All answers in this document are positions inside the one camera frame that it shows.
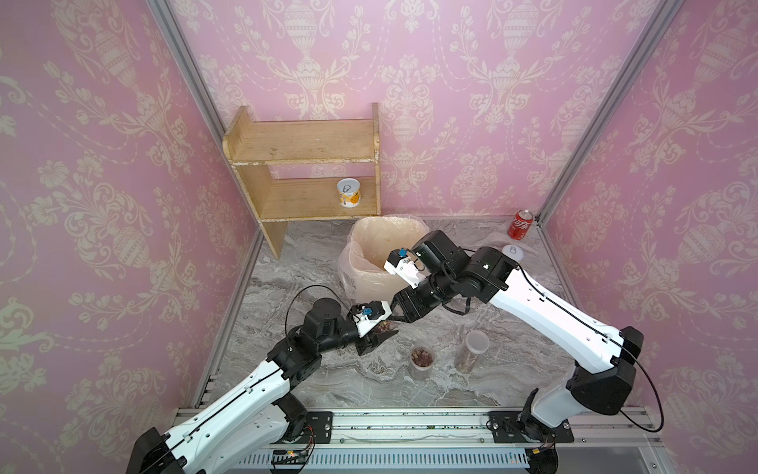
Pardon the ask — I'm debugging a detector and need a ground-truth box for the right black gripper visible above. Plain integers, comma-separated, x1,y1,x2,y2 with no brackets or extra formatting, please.
384,275,461,326

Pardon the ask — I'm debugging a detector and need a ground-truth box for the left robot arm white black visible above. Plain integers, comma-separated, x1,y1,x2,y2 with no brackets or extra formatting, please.
126,298,393,473

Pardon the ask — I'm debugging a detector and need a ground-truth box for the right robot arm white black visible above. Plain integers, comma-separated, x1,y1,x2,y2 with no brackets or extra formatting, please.
385,230,644,438

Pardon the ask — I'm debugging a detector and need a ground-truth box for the clear plastic bin liner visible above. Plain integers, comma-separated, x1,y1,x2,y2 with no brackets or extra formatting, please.
336,213,436,304

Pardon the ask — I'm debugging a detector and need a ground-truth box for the yellow white can on table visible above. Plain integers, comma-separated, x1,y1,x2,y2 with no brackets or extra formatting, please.
503,244,525,263

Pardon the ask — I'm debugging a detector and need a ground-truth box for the yellow white can on shelf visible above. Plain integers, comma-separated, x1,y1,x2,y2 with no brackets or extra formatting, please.
337,178,361,209

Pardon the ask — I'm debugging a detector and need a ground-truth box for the red cola can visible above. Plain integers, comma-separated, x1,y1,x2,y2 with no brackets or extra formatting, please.
507,209,535,241

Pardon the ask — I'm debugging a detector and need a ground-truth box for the wooden two-tier shelf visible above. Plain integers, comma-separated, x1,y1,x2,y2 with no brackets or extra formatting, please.
222,103,383,259

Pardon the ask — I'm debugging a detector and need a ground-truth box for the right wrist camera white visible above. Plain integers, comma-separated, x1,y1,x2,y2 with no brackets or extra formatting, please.
384,248,426,288

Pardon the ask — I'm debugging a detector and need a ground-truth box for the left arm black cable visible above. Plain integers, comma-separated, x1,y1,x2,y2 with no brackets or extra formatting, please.
283,283,353,339

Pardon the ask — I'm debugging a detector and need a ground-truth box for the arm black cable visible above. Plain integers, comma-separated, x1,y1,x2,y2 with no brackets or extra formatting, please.
283,283,353,339
517,265,665,434

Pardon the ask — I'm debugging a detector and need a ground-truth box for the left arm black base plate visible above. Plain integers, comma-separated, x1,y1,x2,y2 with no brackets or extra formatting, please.
280,411,334,444

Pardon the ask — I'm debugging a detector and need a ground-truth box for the aluminium mounting rail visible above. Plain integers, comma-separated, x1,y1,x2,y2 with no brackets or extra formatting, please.
231,407,676,473

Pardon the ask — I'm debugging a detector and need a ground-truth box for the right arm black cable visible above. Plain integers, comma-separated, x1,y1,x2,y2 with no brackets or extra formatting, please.
517,265,665,434

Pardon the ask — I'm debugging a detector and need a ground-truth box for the small circuit board with wires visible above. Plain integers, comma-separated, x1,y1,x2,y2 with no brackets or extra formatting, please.
270,448,314,474

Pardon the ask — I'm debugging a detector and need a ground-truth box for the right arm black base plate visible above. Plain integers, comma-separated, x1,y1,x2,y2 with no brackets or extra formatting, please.
486,410,574,444

